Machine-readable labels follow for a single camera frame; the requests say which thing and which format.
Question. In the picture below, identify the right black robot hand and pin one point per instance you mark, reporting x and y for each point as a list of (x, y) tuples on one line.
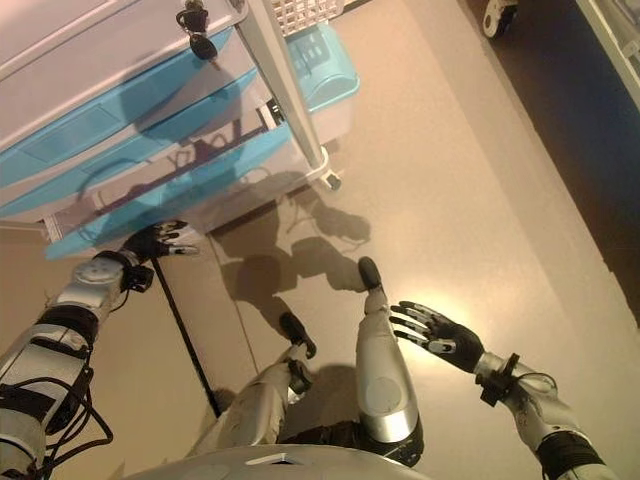
[(455, 342)]

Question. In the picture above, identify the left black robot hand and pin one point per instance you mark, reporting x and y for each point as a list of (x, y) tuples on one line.
[(147, 242)]

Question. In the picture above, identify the white drawer with blue front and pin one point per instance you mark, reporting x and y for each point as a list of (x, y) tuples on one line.
[(220, 170), (190, 120), (70, 132)]

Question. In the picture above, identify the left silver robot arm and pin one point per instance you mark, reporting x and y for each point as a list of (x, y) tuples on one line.
[(60, 350)]

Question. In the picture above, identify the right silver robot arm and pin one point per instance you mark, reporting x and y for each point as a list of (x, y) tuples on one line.
[(545, 405)]

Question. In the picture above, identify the left silver robot leg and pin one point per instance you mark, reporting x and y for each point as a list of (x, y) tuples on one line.
[(260, 400)]

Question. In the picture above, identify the white cart caster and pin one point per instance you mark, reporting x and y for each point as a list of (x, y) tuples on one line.
[(332, 180)]

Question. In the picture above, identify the silver robot torso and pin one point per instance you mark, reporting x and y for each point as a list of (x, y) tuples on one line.
[(300, 465)]

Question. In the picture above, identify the black key bunch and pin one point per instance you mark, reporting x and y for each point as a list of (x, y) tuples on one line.
[(200, 42)]

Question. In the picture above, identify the white medical cart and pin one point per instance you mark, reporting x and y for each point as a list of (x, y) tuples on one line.
[(100, 30)]

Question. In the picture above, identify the light blue waste bin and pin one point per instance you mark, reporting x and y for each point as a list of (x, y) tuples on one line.
[(325, 75)]

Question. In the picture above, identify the white lattice basket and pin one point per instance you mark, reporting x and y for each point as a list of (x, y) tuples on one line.
[(300, 15)]

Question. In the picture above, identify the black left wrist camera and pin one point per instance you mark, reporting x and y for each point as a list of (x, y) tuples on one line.
[(137, 280)]

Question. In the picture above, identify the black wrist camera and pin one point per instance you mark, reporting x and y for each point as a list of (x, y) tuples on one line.
[(137, 280), (495, 380)]

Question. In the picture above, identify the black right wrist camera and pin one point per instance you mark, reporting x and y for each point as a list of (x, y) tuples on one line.
[(495, 380)]

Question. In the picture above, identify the white bed frame with caster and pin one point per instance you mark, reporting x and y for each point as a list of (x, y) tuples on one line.
[(500, 17)]

